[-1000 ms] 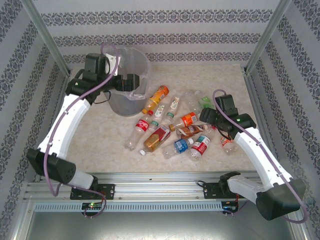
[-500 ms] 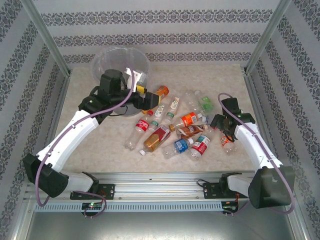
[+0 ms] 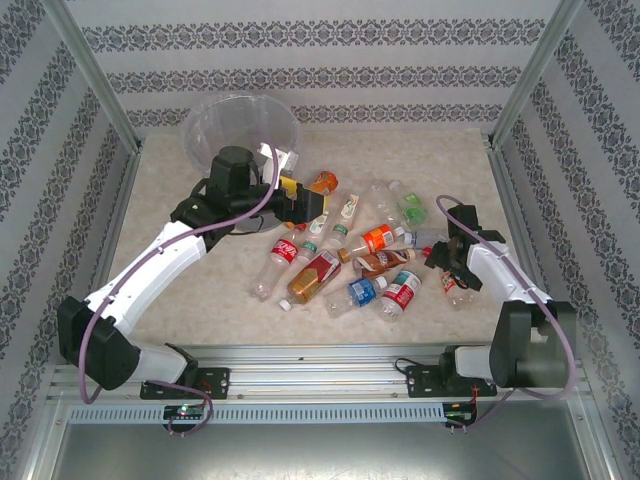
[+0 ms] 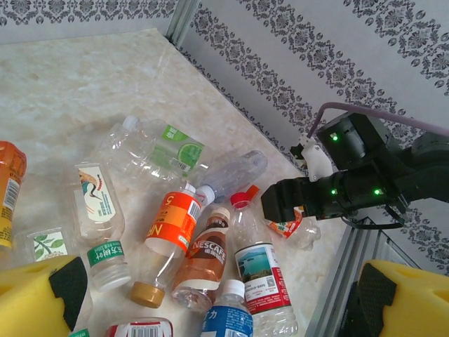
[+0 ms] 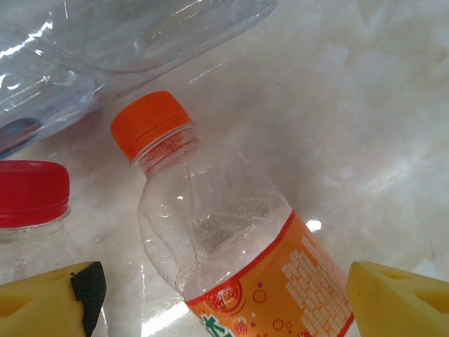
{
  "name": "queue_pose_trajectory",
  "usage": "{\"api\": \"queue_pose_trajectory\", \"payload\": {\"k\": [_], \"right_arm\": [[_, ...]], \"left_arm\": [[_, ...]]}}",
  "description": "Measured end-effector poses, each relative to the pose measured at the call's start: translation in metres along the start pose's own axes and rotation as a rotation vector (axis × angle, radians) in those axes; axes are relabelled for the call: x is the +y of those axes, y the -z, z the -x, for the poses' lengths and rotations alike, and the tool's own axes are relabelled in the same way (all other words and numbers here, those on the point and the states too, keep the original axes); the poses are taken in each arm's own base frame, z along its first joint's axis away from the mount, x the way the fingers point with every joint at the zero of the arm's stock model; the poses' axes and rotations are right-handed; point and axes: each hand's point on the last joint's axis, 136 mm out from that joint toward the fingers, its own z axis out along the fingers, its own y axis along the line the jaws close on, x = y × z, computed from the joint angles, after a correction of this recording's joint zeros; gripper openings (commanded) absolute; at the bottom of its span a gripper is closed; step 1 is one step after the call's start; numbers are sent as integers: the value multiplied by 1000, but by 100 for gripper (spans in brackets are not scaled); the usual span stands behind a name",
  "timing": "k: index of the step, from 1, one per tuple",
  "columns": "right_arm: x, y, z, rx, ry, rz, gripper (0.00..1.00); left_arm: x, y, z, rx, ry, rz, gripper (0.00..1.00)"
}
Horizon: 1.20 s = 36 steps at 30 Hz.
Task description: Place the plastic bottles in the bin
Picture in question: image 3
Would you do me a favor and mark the brown label white-capped bottle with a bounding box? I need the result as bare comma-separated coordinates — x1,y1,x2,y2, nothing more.
352,247,417,280

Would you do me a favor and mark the slotted grey cable duct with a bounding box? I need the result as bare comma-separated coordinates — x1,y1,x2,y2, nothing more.
67,402,446,425

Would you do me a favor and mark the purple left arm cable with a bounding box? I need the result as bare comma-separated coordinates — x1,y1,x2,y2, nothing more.
78,147,281,437

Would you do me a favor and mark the aluminium frame post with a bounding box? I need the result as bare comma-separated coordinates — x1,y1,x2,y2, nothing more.
489,0,586,149
39,0,144,154

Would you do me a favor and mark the clear plastic bin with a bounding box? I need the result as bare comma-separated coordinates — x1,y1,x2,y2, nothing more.
182,93,302,236

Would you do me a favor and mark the amber tea bottle red label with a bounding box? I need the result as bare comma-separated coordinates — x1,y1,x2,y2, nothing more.
277,249,343,312

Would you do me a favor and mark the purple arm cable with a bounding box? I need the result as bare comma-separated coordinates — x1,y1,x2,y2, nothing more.
78,147,281,437
434,194,576,431

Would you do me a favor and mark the grey metal shelf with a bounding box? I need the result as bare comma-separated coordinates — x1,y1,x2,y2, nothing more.
47,422,609,480

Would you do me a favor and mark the circuit board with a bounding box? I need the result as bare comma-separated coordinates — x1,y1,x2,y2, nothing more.
444,402,479,424
163,404,206,420

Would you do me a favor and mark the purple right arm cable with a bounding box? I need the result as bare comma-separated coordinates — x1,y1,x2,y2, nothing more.
434,194,576,431

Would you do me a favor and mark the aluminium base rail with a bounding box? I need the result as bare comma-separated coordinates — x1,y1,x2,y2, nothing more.
47,342,589,404

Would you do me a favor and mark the orange label gold-capped bottle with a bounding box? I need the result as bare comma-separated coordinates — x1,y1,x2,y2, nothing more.
337,223,399,264

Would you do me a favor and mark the right circuit board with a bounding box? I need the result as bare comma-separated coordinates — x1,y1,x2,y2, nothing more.
444,402,479,424

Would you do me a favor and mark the red label clear bottle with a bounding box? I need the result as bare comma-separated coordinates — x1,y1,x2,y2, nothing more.
438,269,477,312

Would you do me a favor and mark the blue label water bottle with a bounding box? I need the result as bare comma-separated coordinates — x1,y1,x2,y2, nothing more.
323,273,389,320

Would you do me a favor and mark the orange juice bottle yellow cap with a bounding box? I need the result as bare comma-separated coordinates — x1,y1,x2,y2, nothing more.
307,169,341,197

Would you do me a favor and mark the left circuit board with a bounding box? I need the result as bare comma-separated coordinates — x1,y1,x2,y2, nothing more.
163,404,206,420

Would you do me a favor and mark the red label cola bottle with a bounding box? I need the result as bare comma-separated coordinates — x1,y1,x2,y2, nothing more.
249,227,307,302

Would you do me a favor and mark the teal red label water bottle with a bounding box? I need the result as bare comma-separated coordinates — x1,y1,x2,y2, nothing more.
377,246,434,322

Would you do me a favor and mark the aluminium table side rail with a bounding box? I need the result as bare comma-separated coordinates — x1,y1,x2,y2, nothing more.
67,142,146,366
487,134,589,364

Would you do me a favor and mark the clear unlabelled white-capped bottle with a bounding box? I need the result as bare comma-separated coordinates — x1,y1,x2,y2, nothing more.
369,179,409,226

